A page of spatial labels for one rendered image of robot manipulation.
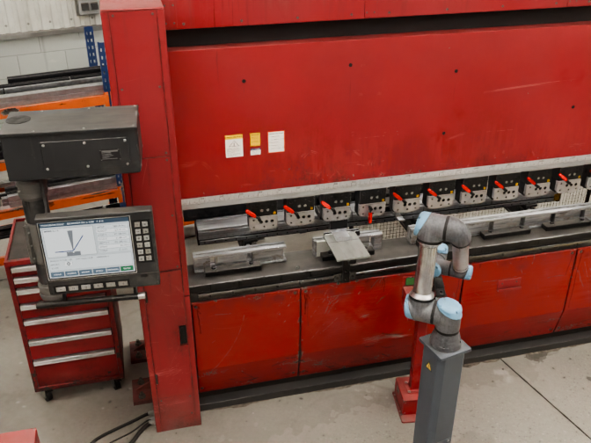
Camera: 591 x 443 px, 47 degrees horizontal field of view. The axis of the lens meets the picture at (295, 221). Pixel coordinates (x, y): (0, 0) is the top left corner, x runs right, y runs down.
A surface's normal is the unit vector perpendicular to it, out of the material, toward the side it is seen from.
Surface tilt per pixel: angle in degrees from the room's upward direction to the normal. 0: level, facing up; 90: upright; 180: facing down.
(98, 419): 0
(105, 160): 90
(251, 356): 90
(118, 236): 90
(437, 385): 90
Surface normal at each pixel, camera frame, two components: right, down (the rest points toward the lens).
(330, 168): 0.25, 0.47
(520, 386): 0.00, -0.88
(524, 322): 0.24, 0.65
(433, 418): -0.33, 0.46
